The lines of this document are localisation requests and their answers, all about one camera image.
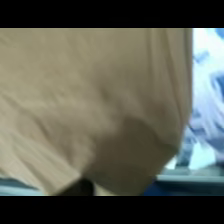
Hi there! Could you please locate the brown T-shirt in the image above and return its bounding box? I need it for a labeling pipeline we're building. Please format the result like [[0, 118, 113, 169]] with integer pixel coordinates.
[[0, 28, 194, 197]]

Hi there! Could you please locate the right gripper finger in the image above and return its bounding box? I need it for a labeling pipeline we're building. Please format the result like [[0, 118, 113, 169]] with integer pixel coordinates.
[[58, 177, 96, 197]]

